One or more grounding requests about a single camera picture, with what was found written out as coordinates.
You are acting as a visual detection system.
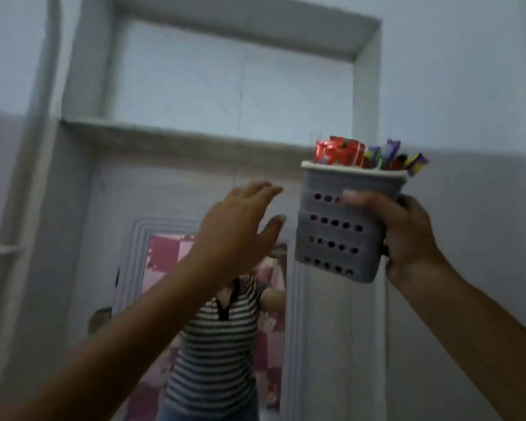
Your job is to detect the person's left hand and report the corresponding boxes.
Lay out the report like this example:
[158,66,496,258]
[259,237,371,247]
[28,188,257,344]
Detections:
[188,181,287,282]

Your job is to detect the person's right hand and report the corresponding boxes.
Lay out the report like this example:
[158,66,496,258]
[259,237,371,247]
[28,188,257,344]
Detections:
[342,190,446,291]

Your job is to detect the white perforated plastic basket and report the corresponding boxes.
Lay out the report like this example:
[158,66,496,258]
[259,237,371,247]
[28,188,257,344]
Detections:
[294,161,409,284]

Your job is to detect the person's left forearm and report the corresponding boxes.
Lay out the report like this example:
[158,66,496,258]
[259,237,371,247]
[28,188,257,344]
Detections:
[0,252,234,421]

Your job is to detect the person's right forearm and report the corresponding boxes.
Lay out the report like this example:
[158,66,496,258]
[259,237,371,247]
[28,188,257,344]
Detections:
[394,254,526,421]

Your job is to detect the yellow and purple snack packet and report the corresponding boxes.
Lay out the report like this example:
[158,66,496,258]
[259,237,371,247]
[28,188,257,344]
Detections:
[361,146,381,169]
[405,153,430,177]

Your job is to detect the red foil snack packet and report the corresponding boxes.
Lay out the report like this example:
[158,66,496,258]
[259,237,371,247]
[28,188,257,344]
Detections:
[314,136,366,167]

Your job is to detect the grey stone shelf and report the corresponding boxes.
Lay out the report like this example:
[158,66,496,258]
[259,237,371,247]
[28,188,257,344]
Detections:
[60,117,318,168]

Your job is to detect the white framed wall mirror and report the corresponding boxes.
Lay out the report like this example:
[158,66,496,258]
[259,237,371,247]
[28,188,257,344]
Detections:
[113,217,305,421]

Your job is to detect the white wall pipe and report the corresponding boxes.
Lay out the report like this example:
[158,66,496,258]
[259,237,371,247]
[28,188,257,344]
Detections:
[0,0,63,421]

